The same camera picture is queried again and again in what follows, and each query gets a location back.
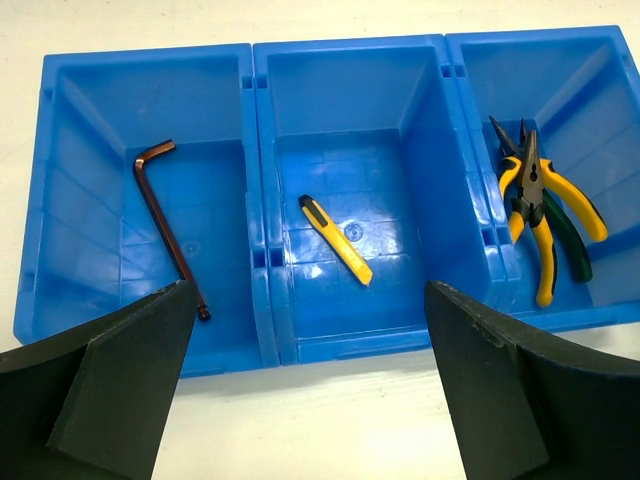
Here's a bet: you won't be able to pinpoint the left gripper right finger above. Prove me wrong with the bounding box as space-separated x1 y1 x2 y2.
425 281 639 479

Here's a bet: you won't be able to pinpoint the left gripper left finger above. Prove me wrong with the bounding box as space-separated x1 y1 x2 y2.
1 281 197 479

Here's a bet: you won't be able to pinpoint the brown hex key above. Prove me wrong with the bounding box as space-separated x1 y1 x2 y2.
132 139 211 322

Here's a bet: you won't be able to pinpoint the large yellow needle-nose pliers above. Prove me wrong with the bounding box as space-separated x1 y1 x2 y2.
489 116 525 243

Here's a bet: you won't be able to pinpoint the small yellow needle-nose pliers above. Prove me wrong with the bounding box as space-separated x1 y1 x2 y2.
511 130 608 307

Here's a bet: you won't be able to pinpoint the yellow utility knife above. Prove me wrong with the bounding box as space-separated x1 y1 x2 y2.
298 194 373 286

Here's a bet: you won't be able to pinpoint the dark green cutting pliers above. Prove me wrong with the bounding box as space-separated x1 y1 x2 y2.
543 190 593 283

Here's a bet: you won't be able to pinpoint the blue bin left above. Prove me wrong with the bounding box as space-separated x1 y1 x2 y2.
14 44 280 377

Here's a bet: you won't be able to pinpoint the blue bin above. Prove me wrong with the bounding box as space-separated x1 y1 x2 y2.
14 44 280 377
253 35 506 365
446 26 639 331

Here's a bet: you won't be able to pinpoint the blue bin middle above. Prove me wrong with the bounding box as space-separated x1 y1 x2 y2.
253 35 506 365

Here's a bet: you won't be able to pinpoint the blue bin right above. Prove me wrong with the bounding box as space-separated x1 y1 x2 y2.
446 26 639 331

